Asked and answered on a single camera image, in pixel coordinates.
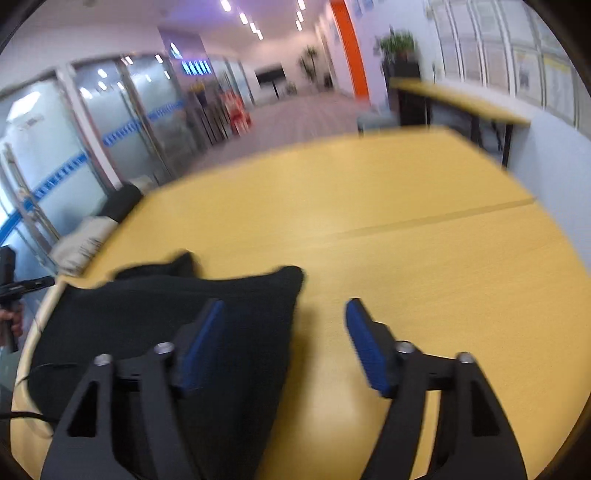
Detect black fleece zip jacket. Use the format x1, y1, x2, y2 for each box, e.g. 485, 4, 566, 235
27, 253, 304, 479

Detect person's left hand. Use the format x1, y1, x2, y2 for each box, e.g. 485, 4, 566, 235
0, 303, 23, 338

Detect folded beige and black garment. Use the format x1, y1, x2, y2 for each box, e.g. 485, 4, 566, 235
50, 176, 157, 277

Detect red stacked boxes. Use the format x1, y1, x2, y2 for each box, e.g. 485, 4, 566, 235
221, 91, 252, 136

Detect tall potted palm plant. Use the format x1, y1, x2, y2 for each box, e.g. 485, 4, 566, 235
298, 46, 318, 85

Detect potted green plant black stand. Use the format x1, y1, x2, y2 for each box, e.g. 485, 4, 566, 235
374, 27, 421, 85

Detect black cable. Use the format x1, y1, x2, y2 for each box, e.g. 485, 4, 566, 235
0, 361, 80, 437

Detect glass door steel handle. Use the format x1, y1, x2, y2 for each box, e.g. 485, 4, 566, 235
73, 54, 208, 185

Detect black wall television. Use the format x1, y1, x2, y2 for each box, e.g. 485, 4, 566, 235
254, 64, 287, 99

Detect wooden side table black frame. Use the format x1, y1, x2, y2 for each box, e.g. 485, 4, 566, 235
389, 77, 531, 170

